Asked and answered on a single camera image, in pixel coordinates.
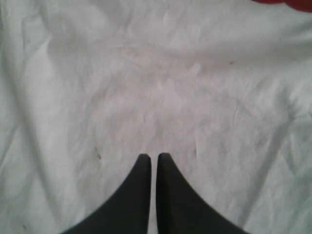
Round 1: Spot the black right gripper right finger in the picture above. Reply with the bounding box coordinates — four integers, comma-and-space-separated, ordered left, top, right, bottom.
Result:
156, 153, 245, 234

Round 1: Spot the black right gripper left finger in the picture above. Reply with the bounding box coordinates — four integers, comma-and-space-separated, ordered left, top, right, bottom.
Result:
65, 154, 151, 234

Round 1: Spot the white t-shirt red lettering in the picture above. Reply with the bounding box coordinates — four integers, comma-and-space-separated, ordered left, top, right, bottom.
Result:
0, 0, 312, 234

